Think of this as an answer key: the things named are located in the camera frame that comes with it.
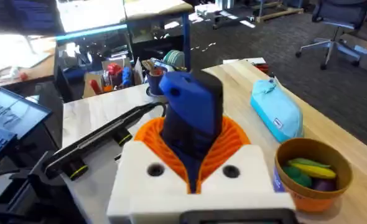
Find brown cardboard box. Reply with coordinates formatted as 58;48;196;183
338;32;367;73

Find black stand frame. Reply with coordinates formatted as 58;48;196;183
0;150;88;224

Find blue cup with tools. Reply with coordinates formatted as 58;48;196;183
141;59;168;96

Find brown tub with toys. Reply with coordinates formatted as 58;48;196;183
272;138;354;214

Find white paper sheets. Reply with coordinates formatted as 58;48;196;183
222;57;267;65

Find office chair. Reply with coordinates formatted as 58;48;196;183
295;0;367;71

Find black bar camera with cable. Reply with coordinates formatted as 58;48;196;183
44;101;168;182

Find green tape roll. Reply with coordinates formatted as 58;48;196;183
162;49;186;70

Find right gripper white and orange left finger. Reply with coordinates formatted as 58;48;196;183
106;117;191;223

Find open laptop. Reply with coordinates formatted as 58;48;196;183
0;86;54;172

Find right gripper white and orange right finger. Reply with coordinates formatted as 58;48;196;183
198;116;278;195

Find blue framed desk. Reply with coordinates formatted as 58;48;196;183
55;0;194;73

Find wooden pallet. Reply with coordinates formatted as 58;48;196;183
254;5;305;24

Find light blue zip bag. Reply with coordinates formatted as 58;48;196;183
249;77;305;144

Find blue electric screwdriver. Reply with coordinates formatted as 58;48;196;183
158;70;225;194

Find cardboard box of clutter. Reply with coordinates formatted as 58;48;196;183
82;57;144;98

